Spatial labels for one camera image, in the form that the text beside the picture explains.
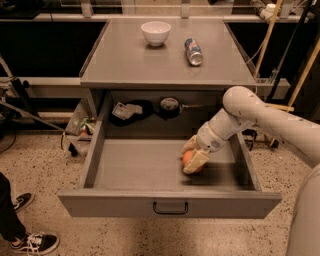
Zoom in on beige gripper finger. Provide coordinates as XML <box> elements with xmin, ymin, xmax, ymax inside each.
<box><xmin>182</xmin><ymin>149</ymin><xmax>211</xmax><ymax>175</ymax></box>
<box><xmin>181</xmin><ymin>135</ymin><xmax>200</xmax><ymax>154</ymax></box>

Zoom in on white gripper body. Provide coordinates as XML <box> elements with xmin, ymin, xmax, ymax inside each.
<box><xmin>196</xmin><ymin>122</ymin><xmax>226</xmax><ymax>152</ymax></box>

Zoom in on orange fruit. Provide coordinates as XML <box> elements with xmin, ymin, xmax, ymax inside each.
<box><xmin>181</xmin><ymin>149</ymin><xmax>205</xmax><ymax>174</ymax></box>

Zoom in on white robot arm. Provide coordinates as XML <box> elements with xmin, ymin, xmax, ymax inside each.
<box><xmin>182</xmin><ymin>86</ymin><xmax>320</xmax><ymax>256</ymax></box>

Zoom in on grey open top drawer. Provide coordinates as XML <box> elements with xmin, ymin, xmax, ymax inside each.
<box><xmin>57</xmin><ymin>91</ymin><xmax>283</xmax><ymax>220</ymax></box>

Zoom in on grey cabinet counter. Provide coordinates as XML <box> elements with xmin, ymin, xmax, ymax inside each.
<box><xmin>81</xmin><ymin>18</ymin><xmax>256</xmax><ymax>139</ymax></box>

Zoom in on black round container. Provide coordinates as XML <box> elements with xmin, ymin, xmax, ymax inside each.
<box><xmin>159</xmin><ymin>97</ymin><xmax>201</xmax><ymax>120</ymax></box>

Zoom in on black bag with packets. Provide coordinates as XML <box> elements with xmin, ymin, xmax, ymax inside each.
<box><xmin>109</xmin><ymin>100</ymin><xmax>154</xmax><ymax>127</ymax></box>

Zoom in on blue silver soda can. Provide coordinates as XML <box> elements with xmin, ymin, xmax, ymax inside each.
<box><xmin>184</xmin><ymin>38</ymin><xmax>203</xmax><ymax>66</ymax></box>

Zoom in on snack bags on cart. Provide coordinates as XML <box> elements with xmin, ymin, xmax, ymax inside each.
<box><xmin>66</xmin><ymin>99</ymin><xmax>94</xmax><ymax>136</ymax></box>

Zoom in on white ceramic bowl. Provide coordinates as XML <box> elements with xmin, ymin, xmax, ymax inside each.
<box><xmin>141</xmin><ymin>21</ymin><xmax>171</xmax><ymax>46</ymax></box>

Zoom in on black sneaker far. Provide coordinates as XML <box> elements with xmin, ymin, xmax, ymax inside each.
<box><xmin>13</xmin><ymin>193</ymin><xmax>34</xmax><ymax>212</ymax></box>

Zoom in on black sneaker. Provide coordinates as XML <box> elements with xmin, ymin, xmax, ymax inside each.
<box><xmin>13</xmin><ymin>193</ymin><xmax>34</xmax><ymax>212</ymax></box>
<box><xmin>9</xmin><ymin>232</ymin><xmax>60</xmax><ymax>256</ymax></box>

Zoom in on black tripod stand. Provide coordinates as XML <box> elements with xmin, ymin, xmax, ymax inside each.
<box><xmin>0</xmin><ymin>54</ymin><xmax>79</xmax><ymax>158</ymax></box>

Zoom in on black sneaker near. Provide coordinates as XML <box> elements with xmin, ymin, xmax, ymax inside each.
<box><xmin>9</xmin><ymin>232</ymin><xmax>60</xmax><ymax>256</ymax></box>

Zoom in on black trouser leg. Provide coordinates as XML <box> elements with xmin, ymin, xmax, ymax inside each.
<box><xmin>0</xmin><ymin>173</ymin><xmax>26</xmax><ymax>242</ymax></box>

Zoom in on black drawer handle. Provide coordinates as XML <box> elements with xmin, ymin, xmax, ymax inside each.
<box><xmin>153</xmin><ymin>202</ymin><xmax>189</xmax><ymax>215</ymax></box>

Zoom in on wooden frame stand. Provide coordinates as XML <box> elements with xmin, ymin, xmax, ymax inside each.
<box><xmin>246</xmin><ymin>0</ymin><xmax>320</xmax><ymax>148</ymax></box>

